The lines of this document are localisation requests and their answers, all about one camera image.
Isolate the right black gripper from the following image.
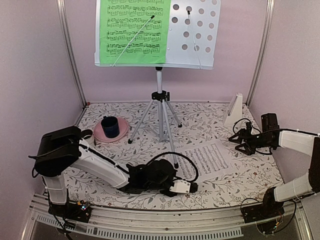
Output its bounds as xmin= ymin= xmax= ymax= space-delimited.
xmin=229 ymin=128 xmax=272 ymax=156

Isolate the white metronome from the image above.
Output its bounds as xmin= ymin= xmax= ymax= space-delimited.
xmin=222 ymin=92 xmax=243 ymax=127

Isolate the white sheet music page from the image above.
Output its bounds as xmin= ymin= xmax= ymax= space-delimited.
xmin=177 ymin=140 xmax=236 ymax=183

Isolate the white perforated music stand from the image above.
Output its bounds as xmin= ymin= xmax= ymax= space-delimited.
xmin=93 ymin=0 xmax=223 ymax=169

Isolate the green sheet music page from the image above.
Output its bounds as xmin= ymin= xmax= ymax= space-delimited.
xmin=95 ymin=0 xmax=171 ymax=67

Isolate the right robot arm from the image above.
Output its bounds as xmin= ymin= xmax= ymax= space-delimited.
xmin=228 ymin=113 xmax=320 ymax=218

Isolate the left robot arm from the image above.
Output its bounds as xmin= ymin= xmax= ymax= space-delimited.
xmin=30 ymin=126 xmax=177 ymax=217

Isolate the floral table mat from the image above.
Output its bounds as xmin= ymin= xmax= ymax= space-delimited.
xmin=64 ymin=102 xmax=284 ymax=210

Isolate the dark blue mug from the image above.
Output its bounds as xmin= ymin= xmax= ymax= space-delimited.
xmin=101 ymin=116 xmax=120 ymax=139

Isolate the pink plate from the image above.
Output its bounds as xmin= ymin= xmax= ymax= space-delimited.
xmin=93 ymin=116 xmax=129 ymax=143

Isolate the white paper cup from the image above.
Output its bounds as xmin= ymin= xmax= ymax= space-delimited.
xmin=80 ymin=129 xmax=96 ymax=146

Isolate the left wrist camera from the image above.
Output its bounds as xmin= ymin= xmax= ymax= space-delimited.
xmin=169 ymin=179 xmax=199 ymax=194

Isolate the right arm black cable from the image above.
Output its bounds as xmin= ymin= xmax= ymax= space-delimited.
xmin=232 ymin=117 xmax=275 ymax=157

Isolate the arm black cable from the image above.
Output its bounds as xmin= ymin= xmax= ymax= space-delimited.
xmin=232 ymin=117 xmax=275 ymax=157
xmin=146 ymin=151 xmax=200 ymax=183

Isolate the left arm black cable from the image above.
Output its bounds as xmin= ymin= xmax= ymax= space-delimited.
xmin=146 ymin=151 xmax=200 ymax=183

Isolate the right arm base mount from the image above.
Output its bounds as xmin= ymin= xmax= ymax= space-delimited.
xmin=240 ymin=202 xmax=285 ymax=223

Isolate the aluminium front rail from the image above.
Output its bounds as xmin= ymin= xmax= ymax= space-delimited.
xmin=21 ymin=193 xmax=316 ymax=240

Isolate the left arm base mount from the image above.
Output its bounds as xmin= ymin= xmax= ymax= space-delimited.
xmin=48 ymin=201 xmax=93 ymax=223

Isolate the right aluminium frame post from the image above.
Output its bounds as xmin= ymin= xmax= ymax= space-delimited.
xmin=245 ymin=0 xmax=275 ymax=108

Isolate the aluminium frame post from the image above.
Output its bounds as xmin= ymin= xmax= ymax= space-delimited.
xmin=56 ymin=0 xmax=87 ymax=109
xmin=245 ymin=0 xmax=275 ymax=108

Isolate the left aluminium frame post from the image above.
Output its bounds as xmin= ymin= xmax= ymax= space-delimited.
xmin=56 ymin=0 xmax=87 ymax=109

